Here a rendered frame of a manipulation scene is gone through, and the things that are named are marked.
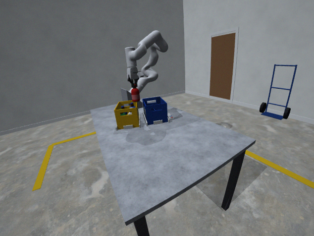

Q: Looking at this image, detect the red bottle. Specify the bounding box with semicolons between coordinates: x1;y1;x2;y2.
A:
131;84;140;102

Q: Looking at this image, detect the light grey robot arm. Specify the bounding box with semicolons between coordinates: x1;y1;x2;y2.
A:
125;30;168;93

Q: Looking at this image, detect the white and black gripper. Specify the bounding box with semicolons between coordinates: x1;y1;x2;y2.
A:
127;67;139;88

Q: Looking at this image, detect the white paper pick list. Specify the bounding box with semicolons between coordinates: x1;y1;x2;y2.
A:
167;113;174;119

